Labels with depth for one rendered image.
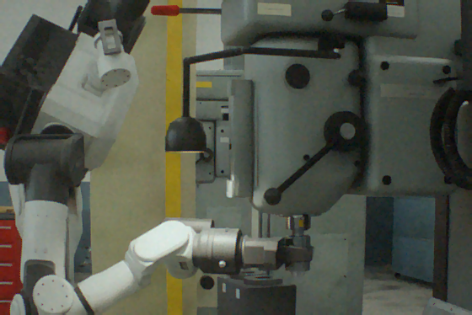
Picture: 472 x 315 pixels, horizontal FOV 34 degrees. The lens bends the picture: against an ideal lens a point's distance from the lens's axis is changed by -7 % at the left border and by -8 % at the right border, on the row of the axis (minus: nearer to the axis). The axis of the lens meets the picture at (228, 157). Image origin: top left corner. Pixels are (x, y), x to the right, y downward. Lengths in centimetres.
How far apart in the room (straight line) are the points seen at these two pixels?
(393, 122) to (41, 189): 67
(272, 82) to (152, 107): 181
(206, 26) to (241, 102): 931
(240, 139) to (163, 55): 179
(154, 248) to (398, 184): 46
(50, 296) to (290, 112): 55
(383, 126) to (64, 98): 65
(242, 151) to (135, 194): 175
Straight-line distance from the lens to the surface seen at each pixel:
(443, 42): 151
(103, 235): 317
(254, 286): 180
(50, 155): 156
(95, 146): 167
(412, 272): 942
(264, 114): 141
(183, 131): 139
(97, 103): 167
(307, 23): 140
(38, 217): 153
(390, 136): 143
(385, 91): 143
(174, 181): 318
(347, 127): 139
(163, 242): 149
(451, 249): 171
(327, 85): 142
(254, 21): 137
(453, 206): 170
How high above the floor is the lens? 139
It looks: 1 degrees up
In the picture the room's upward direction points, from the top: straight up
